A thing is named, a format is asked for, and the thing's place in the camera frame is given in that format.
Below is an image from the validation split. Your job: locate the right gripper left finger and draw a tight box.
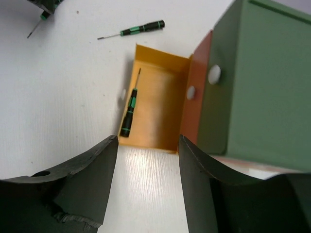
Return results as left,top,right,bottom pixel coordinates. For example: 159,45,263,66
0,135,119,233

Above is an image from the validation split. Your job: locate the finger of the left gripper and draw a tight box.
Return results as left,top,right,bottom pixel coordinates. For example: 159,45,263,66
27,0,63,14

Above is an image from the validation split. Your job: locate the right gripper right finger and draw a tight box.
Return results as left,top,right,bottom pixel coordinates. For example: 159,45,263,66
178,136,311,233

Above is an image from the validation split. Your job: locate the slim green screwdriver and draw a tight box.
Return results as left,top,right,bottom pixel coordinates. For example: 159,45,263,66
27,11,51,39
120,68,141,138

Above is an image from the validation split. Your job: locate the yellow bottom drawer box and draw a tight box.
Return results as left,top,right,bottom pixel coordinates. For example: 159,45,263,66
118,45,191,153

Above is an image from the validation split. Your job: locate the green top drawer box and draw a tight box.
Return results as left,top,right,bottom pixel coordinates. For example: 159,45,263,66
197,0,311,172

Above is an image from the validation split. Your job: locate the slim black screwdriver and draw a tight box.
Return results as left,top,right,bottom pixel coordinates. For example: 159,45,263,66
97,20,165,40

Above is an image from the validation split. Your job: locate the orange drawer box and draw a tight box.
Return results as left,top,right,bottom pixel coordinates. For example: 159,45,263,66
180,30,213,144

